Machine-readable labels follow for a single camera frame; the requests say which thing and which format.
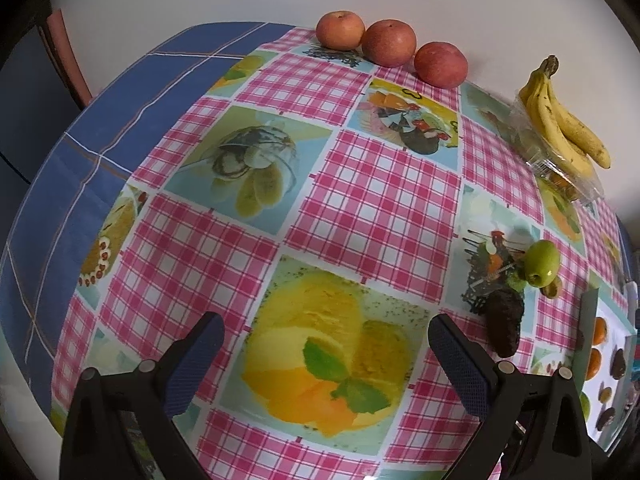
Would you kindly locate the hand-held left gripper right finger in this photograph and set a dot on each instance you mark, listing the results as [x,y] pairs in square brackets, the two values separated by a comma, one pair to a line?
[462,375]

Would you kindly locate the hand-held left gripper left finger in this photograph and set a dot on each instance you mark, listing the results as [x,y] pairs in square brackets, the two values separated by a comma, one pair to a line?
[192,370]

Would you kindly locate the dark avocado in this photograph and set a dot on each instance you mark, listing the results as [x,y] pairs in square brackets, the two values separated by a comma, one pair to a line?
[506,322]
[607,417]
[619,364]

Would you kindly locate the small brown fruit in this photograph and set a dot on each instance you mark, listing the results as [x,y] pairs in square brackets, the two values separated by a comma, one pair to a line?
[554,289]

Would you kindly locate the small green apple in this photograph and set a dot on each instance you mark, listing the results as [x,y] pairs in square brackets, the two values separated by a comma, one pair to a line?
[585,405]

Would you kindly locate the orange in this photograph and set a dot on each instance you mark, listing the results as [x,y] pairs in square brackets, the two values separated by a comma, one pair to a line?
[594,362]

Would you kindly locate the large green apple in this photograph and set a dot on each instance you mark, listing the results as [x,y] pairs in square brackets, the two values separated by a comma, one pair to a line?
[541,262]

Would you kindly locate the white fruit tray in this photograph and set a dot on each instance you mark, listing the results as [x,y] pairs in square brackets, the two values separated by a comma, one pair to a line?
[589,320]

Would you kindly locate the clear plastic container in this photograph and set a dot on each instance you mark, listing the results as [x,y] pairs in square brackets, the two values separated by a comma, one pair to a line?
[565,187]

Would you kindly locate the spotted yellow banana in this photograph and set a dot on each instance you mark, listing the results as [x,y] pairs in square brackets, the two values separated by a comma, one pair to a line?
[575,130]

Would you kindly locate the blue tablecloth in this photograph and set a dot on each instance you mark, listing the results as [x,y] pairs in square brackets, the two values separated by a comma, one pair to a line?
[100,110]

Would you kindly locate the large red apple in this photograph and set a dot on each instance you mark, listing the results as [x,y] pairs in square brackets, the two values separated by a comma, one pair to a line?
[441,64]

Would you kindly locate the small red apple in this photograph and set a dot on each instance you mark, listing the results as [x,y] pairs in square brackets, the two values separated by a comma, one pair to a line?
[340,30]

